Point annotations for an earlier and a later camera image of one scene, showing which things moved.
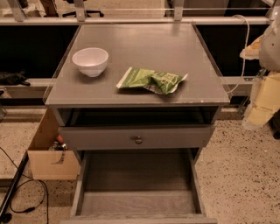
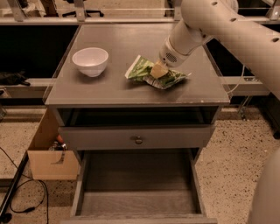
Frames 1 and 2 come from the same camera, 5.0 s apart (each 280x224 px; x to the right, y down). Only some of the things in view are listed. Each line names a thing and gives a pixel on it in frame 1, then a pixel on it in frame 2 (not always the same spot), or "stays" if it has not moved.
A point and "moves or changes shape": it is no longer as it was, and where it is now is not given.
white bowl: [91, 60] stays
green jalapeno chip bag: [158, 81] moves or changes shape
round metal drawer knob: [138, 141] stays
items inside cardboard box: [59, 144] stays
